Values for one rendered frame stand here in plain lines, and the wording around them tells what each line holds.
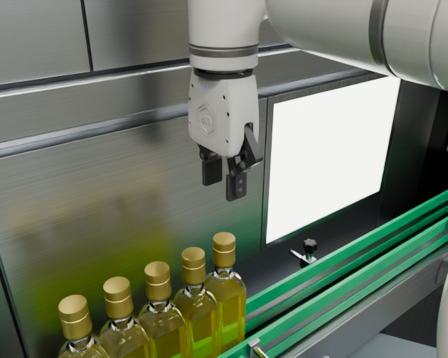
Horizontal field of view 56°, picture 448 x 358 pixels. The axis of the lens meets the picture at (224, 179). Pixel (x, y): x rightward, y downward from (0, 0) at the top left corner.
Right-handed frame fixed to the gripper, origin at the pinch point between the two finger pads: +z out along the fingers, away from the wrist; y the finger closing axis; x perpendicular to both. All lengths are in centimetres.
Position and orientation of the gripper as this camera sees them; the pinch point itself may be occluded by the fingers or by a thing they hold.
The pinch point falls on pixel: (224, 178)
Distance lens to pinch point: 59.7
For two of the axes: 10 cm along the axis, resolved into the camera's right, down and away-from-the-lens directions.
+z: 0.0, 8.9, 4.5
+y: 6.0, 3.6, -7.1
